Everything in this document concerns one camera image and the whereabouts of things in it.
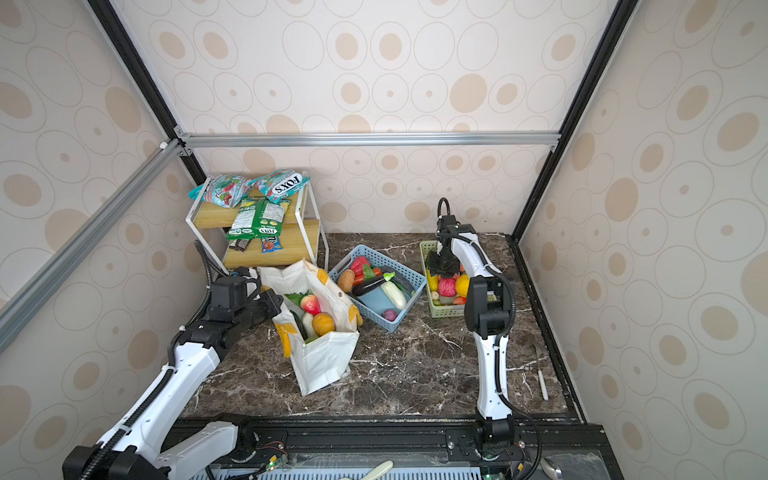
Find yellow lemon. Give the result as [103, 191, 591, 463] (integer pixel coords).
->
[455, 274, 470, 298]

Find teal Fox's candy bag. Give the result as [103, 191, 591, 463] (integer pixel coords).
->
[249, 169, 310, 203]

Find small purple onion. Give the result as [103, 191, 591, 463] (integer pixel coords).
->
[382, 309, 399, 322]

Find horizontal aluminium frame bar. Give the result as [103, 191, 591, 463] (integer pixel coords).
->
[181, 131, 560, 148]

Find pink dragon fruit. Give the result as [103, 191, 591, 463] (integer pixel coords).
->
[437, 278, 456, 297]

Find white radish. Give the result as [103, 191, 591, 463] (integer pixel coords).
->
[301, 312, 317, 341]
[381, 281, 408, 311]

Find orange fruit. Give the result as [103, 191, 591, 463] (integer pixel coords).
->
[313, 312, 336, 337]

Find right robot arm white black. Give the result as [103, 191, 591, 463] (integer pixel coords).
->
[427, 213, 533, 448]

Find small blue red candy packet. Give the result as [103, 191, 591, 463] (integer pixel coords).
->
[261, 237, 283, 253]

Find green leafy lettuce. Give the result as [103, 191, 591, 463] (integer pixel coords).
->
[284, 293, 306, 306]

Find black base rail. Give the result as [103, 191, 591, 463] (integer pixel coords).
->
[160, 413, 623, 479]

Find white pen on table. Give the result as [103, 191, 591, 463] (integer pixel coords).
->
[537, 368, 549, 401]

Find red green candy bag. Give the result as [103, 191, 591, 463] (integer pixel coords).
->
[188, 174, 254, 208]

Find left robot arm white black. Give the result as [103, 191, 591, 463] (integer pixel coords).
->
[62, 267, 283, 479]

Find left slanted aluminium frame bar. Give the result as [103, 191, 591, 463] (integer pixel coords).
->
[1, 139, 182, 350]

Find white grocery bag yellow handles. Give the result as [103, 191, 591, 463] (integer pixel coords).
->
[257, 260, 362, 396]

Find green snack packet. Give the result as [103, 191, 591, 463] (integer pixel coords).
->
[227, 197, 290, 241]

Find white wire wooden shelf rack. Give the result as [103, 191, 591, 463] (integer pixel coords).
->
[186, 172, 329, 271]

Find dark purple eggplant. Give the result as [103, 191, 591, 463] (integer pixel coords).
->
[351, 275, 389, 297]

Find green plastic fruit basket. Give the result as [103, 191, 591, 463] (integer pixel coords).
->
[419, 240, 470, 318]

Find blue plastic vegetable basket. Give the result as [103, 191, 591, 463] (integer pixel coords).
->
[330, 245, 427, 332]

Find red yellow peach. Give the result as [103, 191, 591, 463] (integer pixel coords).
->
[300, 294, 322, 315]

